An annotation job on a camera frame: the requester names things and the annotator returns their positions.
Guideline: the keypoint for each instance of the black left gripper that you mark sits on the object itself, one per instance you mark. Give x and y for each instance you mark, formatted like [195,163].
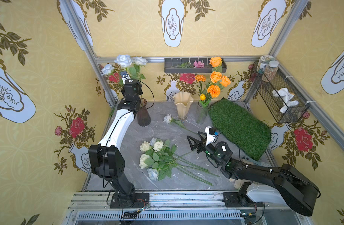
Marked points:
[126,104]

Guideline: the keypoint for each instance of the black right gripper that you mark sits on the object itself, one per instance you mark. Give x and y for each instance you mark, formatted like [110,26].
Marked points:
[203,143]

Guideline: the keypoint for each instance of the white rose top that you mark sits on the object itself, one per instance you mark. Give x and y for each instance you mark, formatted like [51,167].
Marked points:
[168,119]

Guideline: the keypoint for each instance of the small orange marigold stem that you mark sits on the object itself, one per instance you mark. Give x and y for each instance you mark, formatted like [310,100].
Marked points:
[213,91]

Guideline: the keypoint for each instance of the orange marigold flower stem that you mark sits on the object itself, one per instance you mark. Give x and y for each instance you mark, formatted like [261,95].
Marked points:
[200,80]

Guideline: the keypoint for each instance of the orange rose stem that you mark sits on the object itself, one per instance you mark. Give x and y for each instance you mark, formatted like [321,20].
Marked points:
[224,82]
[215,76]
[216,63]

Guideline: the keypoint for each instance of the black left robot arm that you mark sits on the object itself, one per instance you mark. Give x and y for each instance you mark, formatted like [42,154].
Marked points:
[106,159]

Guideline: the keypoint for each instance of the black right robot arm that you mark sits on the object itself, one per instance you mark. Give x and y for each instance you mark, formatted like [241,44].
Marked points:
[280,185]

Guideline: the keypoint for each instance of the clear glass vase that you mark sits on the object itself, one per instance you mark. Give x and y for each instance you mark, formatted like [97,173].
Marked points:
[201,113]

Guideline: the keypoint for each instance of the dark purple glass vase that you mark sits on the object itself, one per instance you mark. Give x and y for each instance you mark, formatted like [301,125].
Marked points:
[143,117]

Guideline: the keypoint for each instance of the cream ruffled vase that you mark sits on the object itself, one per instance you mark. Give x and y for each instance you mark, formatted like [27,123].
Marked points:
[183,101]

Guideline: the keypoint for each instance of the green artificial grass mat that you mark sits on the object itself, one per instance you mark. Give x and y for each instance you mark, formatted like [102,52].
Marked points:
[240,127]

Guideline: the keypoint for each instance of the beige work glove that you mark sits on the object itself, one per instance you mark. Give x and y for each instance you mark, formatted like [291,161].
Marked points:
[238,183]

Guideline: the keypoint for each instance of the teal brush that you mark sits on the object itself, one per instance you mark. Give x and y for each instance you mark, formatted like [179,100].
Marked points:
[251,161]

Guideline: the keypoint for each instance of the pink flower in planter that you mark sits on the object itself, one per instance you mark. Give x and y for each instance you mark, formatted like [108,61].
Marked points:
[199,64]

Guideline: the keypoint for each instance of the white cloth figure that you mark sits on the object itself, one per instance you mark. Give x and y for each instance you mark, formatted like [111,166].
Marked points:
[286,97]

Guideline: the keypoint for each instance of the jar with white lid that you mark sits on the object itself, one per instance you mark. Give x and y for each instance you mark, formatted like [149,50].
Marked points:
[270,71]

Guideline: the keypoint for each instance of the glass jar with floral lid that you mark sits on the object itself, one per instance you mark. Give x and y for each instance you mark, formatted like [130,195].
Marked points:
[263,63]

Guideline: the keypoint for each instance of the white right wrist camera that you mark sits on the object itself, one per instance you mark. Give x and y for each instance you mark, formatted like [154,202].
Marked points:
[211,135]

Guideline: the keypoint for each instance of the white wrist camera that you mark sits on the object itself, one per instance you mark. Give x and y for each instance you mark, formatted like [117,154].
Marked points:
[124,76]
[211,135]

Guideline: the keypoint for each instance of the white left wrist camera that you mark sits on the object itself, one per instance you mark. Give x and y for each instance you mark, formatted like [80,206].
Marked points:
[124,76]

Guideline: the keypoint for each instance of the grey wall planter shelf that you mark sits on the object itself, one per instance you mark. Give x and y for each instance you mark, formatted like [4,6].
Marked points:
[183,65]

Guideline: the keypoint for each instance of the black wire wall basket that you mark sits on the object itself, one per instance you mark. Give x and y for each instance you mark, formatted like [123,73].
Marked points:
[262,89]

